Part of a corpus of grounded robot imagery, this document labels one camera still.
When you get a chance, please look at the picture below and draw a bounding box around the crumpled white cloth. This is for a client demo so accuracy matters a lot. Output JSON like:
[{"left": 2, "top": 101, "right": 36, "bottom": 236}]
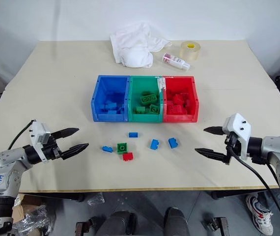
[{"left": 110, "top": 22, "right": 173, "bottom": 69}]

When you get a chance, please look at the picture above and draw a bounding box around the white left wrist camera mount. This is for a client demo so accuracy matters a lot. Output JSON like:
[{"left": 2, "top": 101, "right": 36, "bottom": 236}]
[{"left": 28, "top": 121, "right": 52, "bottom": 163}]

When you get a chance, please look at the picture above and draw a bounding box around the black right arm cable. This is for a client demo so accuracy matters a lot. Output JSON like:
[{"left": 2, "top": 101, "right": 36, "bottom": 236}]
[{"left": 227, "top": 144, "right": 280, "bottom": 236}]

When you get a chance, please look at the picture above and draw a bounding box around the clear plastic bag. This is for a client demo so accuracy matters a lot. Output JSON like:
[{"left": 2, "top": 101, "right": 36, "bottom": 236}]
[{"left": 11, "top": 205, "right": 57, "bottom": 236}]

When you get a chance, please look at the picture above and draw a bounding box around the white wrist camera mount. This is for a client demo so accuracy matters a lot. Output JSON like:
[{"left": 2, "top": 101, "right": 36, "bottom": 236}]
[
  {"left": 222, "top": 113, "right": 252, "bottom": 161},
  {"left": 28, "top": 121, "right": 52, "bottom": 163}
]

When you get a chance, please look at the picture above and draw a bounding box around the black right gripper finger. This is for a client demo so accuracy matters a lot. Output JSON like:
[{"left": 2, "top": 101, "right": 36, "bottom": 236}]
[
  {"left": 203, "top": 126, "right": 226, "bottom": 136},
  {"left": 194, "top": 147, "right": 229, "bottom": 165}
]

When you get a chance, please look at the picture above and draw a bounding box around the black table caster foot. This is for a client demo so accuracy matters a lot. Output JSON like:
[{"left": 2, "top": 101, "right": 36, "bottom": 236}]
[
  {"left": 203, "top": 216, "right": 230, "bottom": 236},
  {"left": 75, "top": 215, "right": 99, "bottom": 236}
]

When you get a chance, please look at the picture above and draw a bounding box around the large red toy brick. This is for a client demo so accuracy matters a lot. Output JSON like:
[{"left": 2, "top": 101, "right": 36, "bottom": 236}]
[{"left": 167, "top": 105, "right": 188, "bottom": 115}]

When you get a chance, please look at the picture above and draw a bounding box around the small white spray bottle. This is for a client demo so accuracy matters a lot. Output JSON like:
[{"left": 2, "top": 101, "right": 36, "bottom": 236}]
[{"left": 162, "top": 52, "right": 191, "bottom": 71}]

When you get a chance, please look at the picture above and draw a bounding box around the blue plastic storage bin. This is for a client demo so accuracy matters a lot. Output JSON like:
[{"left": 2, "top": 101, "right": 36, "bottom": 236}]
[{"left": 90, "top": 75, "right": 131, "bottom": 122}]

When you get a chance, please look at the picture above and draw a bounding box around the white red sneaker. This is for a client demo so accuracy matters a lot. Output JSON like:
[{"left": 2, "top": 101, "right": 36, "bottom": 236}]
[{"left": 245, "top": 195, "right": 274, "bottom": 236}]

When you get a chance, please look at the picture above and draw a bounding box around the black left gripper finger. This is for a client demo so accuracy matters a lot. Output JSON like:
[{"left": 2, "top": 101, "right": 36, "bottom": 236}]
[
  {"left": 62, "top": 143, "right": 90, "bottom": 159},
  {"left": 51, "top": 127, "right": 80, "bottom": 139}
]

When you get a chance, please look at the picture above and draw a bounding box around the small crumpled plastic wrap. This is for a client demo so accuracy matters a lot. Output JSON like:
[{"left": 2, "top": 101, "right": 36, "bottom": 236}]
[{"left": 87, "top": 192, "right": 105, "bottom": 206}]

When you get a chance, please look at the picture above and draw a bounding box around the dark rounded shape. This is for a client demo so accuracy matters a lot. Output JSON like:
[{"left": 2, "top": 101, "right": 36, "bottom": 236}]
[
  {"left": 97, "top": 210, "right": 137, "bottom": 236},
  {"left": 164, "top": 206, "right": 190, "bottom": 236}
]

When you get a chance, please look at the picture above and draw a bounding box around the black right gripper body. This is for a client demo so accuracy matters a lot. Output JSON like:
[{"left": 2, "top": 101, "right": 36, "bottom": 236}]
[{"left": 224, "top": 132, "right": 242, "bottom": 165}]

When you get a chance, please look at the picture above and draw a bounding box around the green plastic storage bin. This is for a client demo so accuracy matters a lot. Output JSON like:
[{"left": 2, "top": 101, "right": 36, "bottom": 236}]
[{"left": 128, "top": 75, "right": 165, "bottom": 123}]

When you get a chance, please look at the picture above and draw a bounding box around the white tape strip on bins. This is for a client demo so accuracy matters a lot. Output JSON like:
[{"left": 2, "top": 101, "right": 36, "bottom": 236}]
[{"left": 155, "top": 77, "right": 167, "bottom": 92}]

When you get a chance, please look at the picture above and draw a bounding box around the brown cardboard box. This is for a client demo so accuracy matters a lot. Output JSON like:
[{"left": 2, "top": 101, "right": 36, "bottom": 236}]
[{"left": 12, "top": 193, "right": 44, "bottom": 223}]

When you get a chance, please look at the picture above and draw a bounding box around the dark left arm cable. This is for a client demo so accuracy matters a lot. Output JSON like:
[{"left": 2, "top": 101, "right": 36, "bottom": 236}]
[{"left": 7, "top": 119, "right": 36, "bottom": 150}]

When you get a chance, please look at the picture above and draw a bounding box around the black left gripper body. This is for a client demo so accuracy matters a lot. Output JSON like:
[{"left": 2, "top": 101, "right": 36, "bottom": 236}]
[{"left": 42, "top": 137, "right": 66, "bottom": 161}]

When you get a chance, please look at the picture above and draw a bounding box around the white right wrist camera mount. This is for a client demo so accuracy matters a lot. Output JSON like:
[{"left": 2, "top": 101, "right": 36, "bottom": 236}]
[{"left": 222, "top": 113, "right": 252, "bottom": 161}]

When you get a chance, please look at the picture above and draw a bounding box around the red plastic storage bin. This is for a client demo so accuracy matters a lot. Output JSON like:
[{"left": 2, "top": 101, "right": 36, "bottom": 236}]
[{"left": 162, "top": 76, "right": 200, "bottom": 123}]

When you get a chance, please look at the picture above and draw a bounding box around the long green toy brick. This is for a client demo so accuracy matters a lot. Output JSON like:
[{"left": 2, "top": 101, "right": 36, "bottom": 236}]
[{"left": 140, "top": 91, "right": 158, "bottom": 104}]

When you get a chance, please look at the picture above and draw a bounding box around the clear tape roll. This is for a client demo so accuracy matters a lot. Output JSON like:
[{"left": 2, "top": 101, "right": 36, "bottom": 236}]
[{"left": 179, "top": 41, "right": 203, "bottom": 61}]

